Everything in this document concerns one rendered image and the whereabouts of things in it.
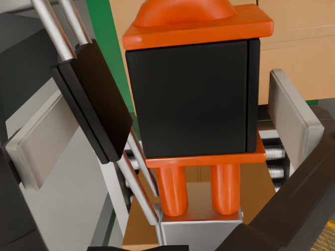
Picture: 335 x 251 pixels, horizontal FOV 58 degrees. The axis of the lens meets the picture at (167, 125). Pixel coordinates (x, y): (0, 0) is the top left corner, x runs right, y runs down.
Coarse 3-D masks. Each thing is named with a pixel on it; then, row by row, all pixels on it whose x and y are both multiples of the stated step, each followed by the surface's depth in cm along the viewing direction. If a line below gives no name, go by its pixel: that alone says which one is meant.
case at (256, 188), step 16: (144, 176) 95; (192, 176) 92; (208, 176) 90; (240, 176) 88; (256, 176) 87; (240, 192) 83; (256, 192) 82; (272, 192) 81; (256, 208) 77; (128, 224) 79; (144, 224) 78; (128, 240) 75; (144, 240) 74
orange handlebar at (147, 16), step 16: (160, 0) 15; (176, 0) 15; (192, 0) 15; (208, 0) 15; (224, 0) 16; (144, 16) 16; (160, 16) 16; (176, 16) 16; (192, 16) 16; (208, 16) 15; (224, 16) 16; (160, 176) 21; (176, 176) 21; (224, 176) 21; (160, 192) 22; (176, 192) 22; (224, 192) 22; (176, 208) 23; (224, 208) 22
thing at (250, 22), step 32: (128, 32) 15; (160, 32) 15; (192, 32) 15; (224, 32) 14; (256, 32) 14; (128, 64) 16; (160, 64) 15; (192, 64) 15; (224, 64) 15; (256, 64) 15; (160, 96) 16; (192, 96) 16; (224, 96) 16; (256, 96) 16; (160, 128) 17; (192, 128) 17; (224, 128) 17; (256, 128) 17; (160, 160) 19; (192, 160) 18; (224, 160) 18; (256, 160) 18
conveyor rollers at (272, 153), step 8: (280, 144) 107; (272, 152) 105; (280, 152) 105; (136, 160) 112; (136, 168) 113; (272, 168) 110; (280, 168) 110; (272, 176) 110; (280, 176) 110; (128, 184) 117; (280, 184) 115
